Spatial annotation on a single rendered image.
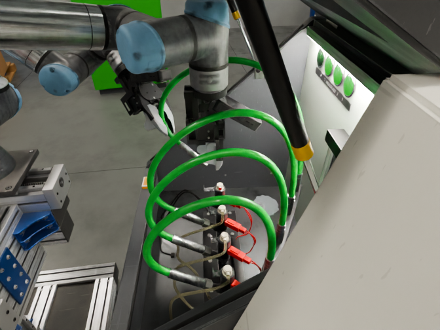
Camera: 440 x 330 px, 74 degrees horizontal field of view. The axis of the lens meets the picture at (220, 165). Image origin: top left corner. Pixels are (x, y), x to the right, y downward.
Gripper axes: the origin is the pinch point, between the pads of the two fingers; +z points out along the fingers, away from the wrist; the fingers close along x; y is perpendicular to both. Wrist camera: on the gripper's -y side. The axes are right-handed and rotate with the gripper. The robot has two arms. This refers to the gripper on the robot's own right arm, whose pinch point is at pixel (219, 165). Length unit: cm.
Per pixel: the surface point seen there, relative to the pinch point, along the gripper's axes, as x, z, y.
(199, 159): 16.6, -14.4, 4.4
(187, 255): -0.2, 36.4, 10.4
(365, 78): 7.6, -23.9, -25.0
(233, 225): 10.8, 9.7, -2.5
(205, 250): 16.6, 10.6, 4.1
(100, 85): -308, 106, 134
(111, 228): -84, 119, 72
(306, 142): 32.6, -28.1, -6.4
